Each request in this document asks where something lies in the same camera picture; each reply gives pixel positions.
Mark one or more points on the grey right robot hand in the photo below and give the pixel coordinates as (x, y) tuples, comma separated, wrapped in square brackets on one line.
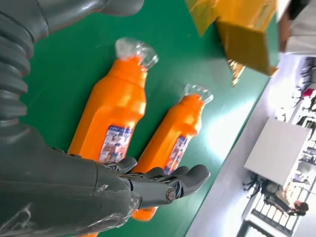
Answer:
[(62, 196)]

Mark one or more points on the yellow tape-wrapped cardboard box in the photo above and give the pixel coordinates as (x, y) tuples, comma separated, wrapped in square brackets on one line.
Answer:
[(246, 42)]

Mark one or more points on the person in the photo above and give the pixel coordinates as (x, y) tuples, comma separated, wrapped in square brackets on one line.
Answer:
[(303, 32)]

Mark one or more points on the green table mat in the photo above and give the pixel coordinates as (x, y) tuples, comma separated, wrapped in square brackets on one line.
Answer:
[(74, 65)]

